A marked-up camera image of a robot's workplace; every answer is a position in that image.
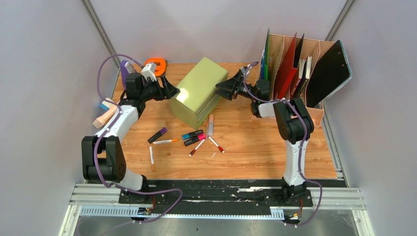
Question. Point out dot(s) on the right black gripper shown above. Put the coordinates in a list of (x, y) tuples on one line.
[(230, 88)]

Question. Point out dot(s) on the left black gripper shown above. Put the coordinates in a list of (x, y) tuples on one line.
[(167, 92)]

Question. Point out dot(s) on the green drawer cabinet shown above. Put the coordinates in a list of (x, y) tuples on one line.
[(197, 98)]

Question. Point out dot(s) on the red folder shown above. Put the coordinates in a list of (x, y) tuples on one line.
[(287, 67)]

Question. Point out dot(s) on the purple Roald Dahl book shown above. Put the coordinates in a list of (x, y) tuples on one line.
[(297, 77)]

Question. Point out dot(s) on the black Moon and Sixpence book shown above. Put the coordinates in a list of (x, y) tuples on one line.
[(303, 76)]

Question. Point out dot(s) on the black notebook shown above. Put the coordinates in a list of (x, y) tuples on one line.
[(318, 83)]

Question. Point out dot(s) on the clipboard with white papers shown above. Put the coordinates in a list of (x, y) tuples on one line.
[(338, 66)]

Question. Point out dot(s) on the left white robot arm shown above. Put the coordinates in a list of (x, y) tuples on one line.
[(102, 156)]

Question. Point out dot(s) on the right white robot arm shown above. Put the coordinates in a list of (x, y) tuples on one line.
[(294, 124)]

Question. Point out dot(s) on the orange tape dispenser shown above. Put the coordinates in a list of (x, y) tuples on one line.
[(161, 65)]

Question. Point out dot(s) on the thin clear orange pen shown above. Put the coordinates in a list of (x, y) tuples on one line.
[(207, 129)]

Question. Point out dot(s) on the purple capped black marker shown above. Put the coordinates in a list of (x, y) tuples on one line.
[(157, 135)]

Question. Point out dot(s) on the blue folder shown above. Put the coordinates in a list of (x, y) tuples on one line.
[(261, 73)]

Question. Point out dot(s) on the purple phone stand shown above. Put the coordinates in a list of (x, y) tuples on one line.
[(123, 72)]

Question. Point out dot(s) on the grey phone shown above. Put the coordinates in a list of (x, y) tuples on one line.
[(129, 68)]

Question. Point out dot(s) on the blue capped black marker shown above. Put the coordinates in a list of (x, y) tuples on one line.
[(192, 134)]

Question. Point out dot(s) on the orange tipped pen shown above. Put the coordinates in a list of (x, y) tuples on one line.
[(151, 158), (164, 141)]

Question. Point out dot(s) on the green folder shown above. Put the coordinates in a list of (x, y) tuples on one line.
[(265, 57)]

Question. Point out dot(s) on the pink highlighter marker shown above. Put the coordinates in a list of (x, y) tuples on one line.
[(194, 139)]

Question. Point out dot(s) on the red white pen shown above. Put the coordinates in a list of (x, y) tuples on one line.
[(216, 144), (196, 148)]

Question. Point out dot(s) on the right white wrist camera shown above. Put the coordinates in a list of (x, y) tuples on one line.
[(244, 70)]

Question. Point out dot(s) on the black mounting base plate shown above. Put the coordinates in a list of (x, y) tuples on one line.
[(216, 197)]

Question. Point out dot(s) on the aluminium frame rail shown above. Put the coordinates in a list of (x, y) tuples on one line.
[(93, 199)]

